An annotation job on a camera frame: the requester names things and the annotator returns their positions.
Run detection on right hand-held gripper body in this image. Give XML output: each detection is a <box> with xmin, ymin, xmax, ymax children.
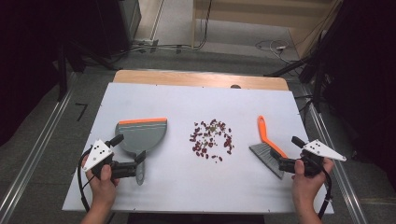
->
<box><xmin>278</xmin><ymin>139</ymin><xmax>347</xmax><ymax>177</ymax></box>

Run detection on orange-handled grey brush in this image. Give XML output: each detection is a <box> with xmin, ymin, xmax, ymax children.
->
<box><xmin>248</xmin><ymin>115</ymin><xmax>290</xmax><ymax>180</ymax></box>

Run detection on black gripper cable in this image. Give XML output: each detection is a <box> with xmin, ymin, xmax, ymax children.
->
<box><xmin>317</xmin><ymin>166</ymin><xmax>333</xmax><ymax>219</ymax></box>
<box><xmin>77</xmin><ymin>148</ymin><xmax>94</xmax><ymax>213</ymax></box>

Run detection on white cable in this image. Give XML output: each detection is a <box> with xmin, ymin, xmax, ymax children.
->
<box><xmin>255</xmin><ymin>38</ymin><xmax>295</xmax><ymax>64</ymax></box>

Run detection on wooden table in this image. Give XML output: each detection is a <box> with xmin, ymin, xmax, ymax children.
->
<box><xmin>112</xmin><ymin>69</ymin><xmax>290</xmax><ymax>91</ymax></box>

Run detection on black metal stand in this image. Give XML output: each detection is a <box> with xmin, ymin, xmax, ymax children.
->
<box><xmin>263</xmin><ymin>31</ymin><xmax>326</xmax><ymax>114</ymax></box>

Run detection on person's left hand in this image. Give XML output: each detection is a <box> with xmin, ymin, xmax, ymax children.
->
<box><xmin>86</xmin><ymin>164</ymin><xmax>120</xmax><ymax>206</ymax></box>

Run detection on scatter of red beans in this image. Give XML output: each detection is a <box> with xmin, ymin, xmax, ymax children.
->
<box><xmin>189</xmin><ymin>119</ymin><xmax>235</xmax><ymax>163</ymax></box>

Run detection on bundle of floor cables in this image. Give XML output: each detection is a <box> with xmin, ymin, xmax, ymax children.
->
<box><xmin>118</xmin><ymin>0</ymin><xmax>214</xmax><ymax>59</ymax></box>

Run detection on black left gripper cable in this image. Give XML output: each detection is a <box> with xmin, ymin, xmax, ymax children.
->
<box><xmin>77</xmin><ymin>148</ymin><xmax>94</xmax><ymax>213</ymax></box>

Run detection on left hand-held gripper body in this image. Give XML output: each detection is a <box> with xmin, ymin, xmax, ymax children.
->
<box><xmin>82</xmin><ymin>138</ymin><xmax>138</xmax><ymax>180</ymax></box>

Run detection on black curtain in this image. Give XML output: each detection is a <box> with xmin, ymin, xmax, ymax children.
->
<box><xmin>307</xmin><ymin>0</ymin><xmax>396</xmax><ymax>190</ymax></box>

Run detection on person's right hand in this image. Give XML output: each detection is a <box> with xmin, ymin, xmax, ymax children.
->
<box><xmin>290</xmin><ymin>158</ymin><xmax>334</xmax><ymax>203</ymax></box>

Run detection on dark cabinet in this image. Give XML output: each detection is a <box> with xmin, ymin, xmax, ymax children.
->
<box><xmin>94</xmin><ymin>0</ymin><xmax>143</xmax><ymax>59</ymax></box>

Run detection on grey dustpan with orange edge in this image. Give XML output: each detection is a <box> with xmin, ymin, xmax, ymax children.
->
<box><xmin>115</xmin><ymin>117</ymin><xmax>168</xmax><ymax>187</ymax></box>

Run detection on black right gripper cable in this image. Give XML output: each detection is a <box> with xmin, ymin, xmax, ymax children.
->
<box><xmin>317</xmin><ymin>166</ymin><xmax>333</xmax><ymax>219</ymax></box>

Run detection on metal floor rail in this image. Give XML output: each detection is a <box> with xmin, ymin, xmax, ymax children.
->
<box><xmin>300</xmin><ymin>87</ymin><xmax>370</xmax><ymax>224</ymax></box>
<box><xmin>0</xmin><ymin>71</ymin><xmax>78</xmax><ymax>224</ymax></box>

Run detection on power strip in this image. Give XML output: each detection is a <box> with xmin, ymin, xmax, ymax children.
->
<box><xmin>133</xmin><ymin>38</ymin><xmax>160</xmax><ymax>49</ymax></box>

